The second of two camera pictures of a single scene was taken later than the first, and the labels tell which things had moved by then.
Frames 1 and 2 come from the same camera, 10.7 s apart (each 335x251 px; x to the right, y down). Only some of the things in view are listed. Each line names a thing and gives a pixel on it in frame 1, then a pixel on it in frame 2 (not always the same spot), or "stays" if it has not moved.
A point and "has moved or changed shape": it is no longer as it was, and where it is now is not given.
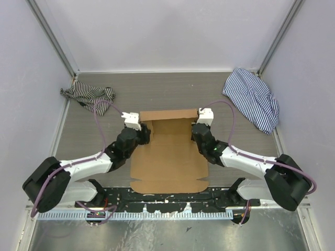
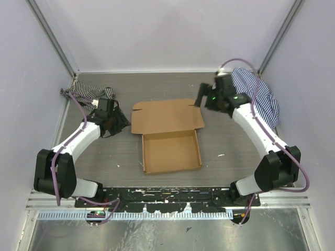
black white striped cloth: [98, 100] stays
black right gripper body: [201, 149] → [213, 101]
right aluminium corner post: [285, 26] stays
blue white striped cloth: [252, 94] stays
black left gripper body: [143, 138] → [114, 127]
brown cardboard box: [170, 162] has moved or changed shape
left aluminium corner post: [42, 10] stays
